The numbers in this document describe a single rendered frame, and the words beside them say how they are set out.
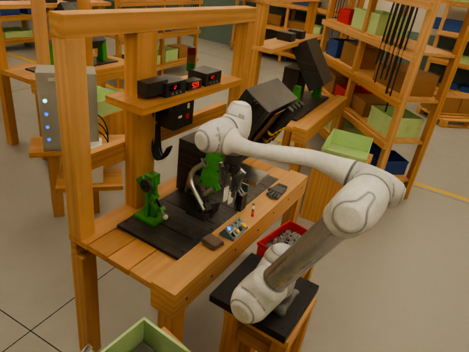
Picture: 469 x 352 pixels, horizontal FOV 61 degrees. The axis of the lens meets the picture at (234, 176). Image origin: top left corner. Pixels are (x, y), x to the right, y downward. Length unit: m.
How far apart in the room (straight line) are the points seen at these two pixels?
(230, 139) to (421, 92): 3.47
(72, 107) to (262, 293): 1.08
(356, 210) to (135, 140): 1.34
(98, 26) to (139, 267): 1.07
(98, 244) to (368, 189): 1.38
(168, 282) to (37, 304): 1.44
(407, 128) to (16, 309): 3.97
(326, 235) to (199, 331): 1.74
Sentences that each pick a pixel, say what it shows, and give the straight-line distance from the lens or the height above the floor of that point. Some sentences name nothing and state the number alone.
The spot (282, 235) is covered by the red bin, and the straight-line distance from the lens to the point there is 2.30.
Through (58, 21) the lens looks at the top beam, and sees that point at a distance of 1.76.
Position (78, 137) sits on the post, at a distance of 1.89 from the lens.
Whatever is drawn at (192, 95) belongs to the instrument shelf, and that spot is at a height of 1.53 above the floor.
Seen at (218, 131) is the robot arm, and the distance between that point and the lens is 1.38.
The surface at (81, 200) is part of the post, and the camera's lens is 2.04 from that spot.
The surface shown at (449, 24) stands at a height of 1.56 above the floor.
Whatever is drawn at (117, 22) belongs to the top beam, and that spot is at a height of 1.90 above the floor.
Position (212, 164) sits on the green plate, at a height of 1.20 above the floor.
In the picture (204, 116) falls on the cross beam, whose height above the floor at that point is 1.24.
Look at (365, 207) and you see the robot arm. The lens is 1.17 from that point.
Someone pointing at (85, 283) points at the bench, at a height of 0.59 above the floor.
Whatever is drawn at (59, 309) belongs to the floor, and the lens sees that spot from 3.07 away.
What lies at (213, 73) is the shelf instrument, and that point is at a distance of 2.39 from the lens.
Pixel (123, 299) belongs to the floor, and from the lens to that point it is 3.06.
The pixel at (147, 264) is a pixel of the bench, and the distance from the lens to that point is 1.99.
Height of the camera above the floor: 2.19
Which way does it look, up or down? 28 degrees down
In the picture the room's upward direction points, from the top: 8 degrees clockwise
